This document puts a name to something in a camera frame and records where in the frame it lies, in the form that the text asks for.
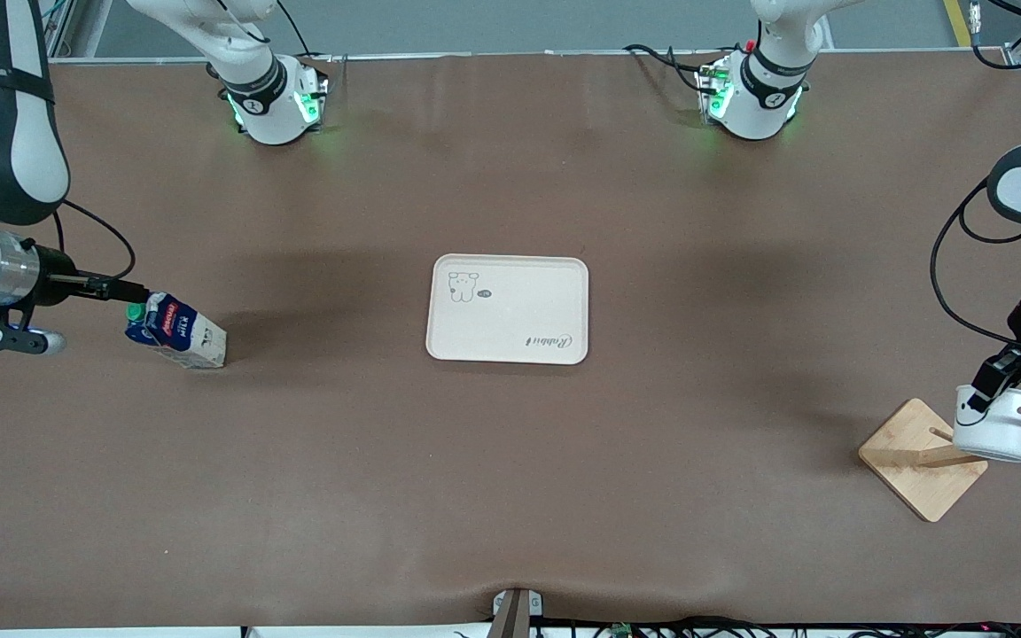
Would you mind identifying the white smiley face cup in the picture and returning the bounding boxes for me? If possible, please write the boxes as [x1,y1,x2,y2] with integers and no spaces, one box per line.
[953,384,1021,464]

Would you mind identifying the blue white milk carton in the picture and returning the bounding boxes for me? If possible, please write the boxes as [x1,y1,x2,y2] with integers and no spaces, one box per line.
[124,292,229,370]

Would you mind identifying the cream rabbit print tray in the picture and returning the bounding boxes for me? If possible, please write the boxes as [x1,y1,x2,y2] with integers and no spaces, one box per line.
[425,254,590,365]

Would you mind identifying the wooden mug tree stand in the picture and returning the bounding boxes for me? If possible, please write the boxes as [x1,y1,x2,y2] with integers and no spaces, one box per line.
[857,397,1021,524]

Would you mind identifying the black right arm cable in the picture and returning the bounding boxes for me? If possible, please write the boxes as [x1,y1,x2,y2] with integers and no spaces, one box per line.
[52,198,137,281]

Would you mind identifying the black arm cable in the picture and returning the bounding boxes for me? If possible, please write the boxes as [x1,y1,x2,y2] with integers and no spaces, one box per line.
[929,175,1021,348]
[52,198,137,281]

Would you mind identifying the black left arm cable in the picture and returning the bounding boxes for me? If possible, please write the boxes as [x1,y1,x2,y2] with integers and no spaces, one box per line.
[929,175,1021,348]

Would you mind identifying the black right base cable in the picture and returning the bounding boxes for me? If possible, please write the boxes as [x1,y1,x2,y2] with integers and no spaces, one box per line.
[275,0,336,65]

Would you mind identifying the black base cable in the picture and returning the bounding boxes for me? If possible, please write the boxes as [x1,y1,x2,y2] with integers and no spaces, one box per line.
[275,0,336,65]
[623,42,717,95]

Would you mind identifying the black left base cable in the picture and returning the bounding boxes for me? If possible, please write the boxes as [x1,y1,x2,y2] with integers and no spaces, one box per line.
[623,42,717,95]

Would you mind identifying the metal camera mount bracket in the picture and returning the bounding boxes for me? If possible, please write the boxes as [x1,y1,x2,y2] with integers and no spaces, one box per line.
[486,587,546,638]

